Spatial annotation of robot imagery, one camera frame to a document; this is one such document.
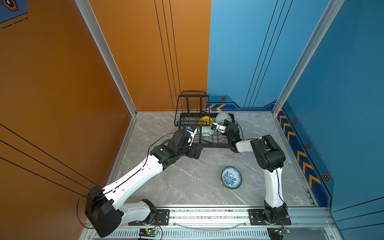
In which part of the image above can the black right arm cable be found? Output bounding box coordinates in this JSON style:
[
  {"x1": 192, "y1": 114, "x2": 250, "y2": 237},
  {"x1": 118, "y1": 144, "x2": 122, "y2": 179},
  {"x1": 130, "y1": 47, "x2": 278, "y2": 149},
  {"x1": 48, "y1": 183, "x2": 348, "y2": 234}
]
[{"x1": 274, "y1": 167, "x2": 289, "y2": 211}]

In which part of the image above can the blue white floral bowl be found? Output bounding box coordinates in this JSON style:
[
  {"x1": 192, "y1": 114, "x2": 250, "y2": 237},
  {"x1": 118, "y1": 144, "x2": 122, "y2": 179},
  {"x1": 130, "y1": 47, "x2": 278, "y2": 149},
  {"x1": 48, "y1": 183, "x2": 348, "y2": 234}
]
[{"x1": 221, "y1": 166, "x2": 243, "y2": 189}]

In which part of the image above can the aluminium corner post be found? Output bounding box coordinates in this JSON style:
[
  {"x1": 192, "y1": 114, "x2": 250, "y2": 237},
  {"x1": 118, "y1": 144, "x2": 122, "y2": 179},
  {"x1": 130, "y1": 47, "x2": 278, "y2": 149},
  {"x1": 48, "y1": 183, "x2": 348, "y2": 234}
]
[
  {"x1": 75, "y1": 0, "x2": 137, "y2": 117},
  {"x1": 272, "y1": 0, "x2": 345, "y2": 117}
]

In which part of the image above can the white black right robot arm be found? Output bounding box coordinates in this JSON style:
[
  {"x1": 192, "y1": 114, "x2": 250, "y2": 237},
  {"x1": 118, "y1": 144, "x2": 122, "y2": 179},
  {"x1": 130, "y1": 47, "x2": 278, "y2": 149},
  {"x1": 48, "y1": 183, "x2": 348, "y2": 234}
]
[{"x1": 223, "y1": 120, "x2": 288, "y2": 225}]

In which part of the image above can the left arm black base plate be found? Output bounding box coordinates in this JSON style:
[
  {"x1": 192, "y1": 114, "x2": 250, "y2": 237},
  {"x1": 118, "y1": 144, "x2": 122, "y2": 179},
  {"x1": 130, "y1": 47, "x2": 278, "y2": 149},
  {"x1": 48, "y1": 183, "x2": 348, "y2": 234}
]
[{"x1": 128, "y1": 209, "x2": 170, "y2": 227}]

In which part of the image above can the black wire dish rack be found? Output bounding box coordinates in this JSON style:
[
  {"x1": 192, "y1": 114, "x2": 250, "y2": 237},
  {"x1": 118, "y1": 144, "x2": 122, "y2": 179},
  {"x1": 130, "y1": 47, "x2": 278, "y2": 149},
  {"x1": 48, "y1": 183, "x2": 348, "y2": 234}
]
[{"x1": 174, "y1": 91, "x2": 243, "y2": 149}]

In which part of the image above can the aluminium corner post right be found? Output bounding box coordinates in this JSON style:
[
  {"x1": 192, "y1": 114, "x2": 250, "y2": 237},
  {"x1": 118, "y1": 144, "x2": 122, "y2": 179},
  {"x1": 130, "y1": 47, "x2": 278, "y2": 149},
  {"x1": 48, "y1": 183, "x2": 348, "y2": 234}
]
[{"x1": 272, "y1": 0, "x2": 345, "y2": 117}]

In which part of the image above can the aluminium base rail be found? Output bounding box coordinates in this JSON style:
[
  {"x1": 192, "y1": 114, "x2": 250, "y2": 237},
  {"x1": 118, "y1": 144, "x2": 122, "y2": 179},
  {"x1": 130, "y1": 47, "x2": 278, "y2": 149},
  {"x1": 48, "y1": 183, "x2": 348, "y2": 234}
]
[{"x1": 78, "y1": 205, "x2": 343, "y2": 240}]

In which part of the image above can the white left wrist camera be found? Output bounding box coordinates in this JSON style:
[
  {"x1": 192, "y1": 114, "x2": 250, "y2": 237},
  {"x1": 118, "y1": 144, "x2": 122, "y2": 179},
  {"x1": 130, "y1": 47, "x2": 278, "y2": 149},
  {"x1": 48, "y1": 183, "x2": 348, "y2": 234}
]
[{"x1": 184, "y1": 126, "x2": 198, "y2": 146}]

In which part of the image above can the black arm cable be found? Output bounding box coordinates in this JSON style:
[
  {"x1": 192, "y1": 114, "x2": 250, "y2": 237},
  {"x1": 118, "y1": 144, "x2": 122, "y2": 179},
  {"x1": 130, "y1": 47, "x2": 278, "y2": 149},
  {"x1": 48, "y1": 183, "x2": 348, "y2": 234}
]
[
  {"x1": 75, "y1": 194, "x2": 104, "y2": 230},
  {"x1": 274, "y1": 167, "x2": 289, "y2": 211}
]

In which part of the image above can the aluminium corner post left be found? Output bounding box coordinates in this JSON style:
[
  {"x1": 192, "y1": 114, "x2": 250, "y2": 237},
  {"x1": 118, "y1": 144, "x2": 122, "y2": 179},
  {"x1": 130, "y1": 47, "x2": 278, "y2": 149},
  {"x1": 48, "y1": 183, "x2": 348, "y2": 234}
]
[{"x1": 75, "y1": 0, "x2": 137, "y2": 117}]

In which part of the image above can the yellow bowl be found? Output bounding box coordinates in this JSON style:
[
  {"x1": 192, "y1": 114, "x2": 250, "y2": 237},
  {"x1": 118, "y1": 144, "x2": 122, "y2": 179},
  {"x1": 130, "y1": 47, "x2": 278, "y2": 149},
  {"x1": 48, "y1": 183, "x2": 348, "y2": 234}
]
[{"x1": 199, "y1": 116, "x2": 214, "y2": 125}]

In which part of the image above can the grey-green patterned bowl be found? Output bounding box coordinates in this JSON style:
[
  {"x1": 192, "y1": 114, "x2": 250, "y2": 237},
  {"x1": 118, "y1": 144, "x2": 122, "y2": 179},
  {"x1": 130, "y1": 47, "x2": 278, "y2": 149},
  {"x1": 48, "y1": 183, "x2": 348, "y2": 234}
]
[{"x1": 215, "y1": 112, "x2": 232, "y2": 125}]

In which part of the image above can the mint green bowl red rim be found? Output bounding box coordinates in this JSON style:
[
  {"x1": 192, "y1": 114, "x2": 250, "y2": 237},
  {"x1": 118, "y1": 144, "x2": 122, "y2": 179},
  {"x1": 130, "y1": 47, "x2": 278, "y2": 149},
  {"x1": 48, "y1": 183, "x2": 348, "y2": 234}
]
[{"x1": 201, "y1": 125, "x2": 215, "y2": 137}]

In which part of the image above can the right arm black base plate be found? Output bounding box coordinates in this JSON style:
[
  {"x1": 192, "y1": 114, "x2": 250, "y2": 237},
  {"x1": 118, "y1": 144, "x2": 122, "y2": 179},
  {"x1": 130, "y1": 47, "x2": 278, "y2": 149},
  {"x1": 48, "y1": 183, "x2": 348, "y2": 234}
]
[{"x1": 248, "y1": 209, "x2": 292, "y2": 226}]

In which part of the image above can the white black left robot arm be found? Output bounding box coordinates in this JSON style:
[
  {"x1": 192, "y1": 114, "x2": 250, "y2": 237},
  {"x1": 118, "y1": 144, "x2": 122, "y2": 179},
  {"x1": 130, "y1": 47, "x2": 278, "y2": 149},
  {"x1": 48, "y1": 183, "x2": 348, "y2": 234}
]
[{"x1": 85, "y1": 127, "x2": 203, "y2": 238}]

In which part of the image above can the green circuit board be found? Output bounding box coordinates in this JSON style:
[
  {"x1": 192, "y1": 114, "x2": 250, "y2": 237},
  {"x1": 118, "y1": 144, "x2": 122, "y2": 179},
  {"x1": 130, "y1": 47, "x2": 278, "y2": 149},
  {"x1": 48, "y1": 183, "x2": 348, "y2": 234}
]
[
  {"x1": 267, "y1": 228, "x2": 291, "y2": 240},
  {"x1": 138, "y1": 229, "x2": 159, "y2": 240}
]

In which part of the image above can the green circuit board left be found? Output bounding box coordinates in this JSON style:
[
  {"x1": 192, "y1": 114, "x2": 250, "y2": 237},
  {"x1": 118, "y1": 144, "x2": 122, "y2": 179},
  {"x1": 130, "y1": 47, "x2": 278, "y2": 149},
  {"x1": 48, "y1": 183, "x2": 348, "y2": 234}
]
[{"x1": 138, "y1": 229, "x2": 159, "y2": 240}]

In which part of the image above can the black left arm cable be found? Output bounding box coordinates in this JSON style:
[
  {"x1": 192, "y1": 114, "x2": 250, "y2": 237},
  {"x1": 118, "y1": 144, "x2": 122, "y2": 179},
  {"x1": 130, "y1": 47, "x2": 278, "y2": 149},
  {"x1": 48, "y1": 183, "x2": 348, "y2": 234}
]
[{"x1": 75, "y1": 194, "x2": 104, "y2": 230}]

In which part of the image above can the green circuit board right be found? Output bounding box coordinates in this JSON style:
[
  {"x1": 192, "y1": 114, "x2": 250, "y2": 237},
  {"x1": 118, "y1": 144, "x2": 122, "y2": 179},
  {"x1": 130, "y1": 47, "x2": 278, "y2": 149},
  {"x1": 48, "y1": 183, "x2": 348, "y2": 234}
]
[{"x1": 267, "y1": 228, "x2": 291, "y2": 240}]

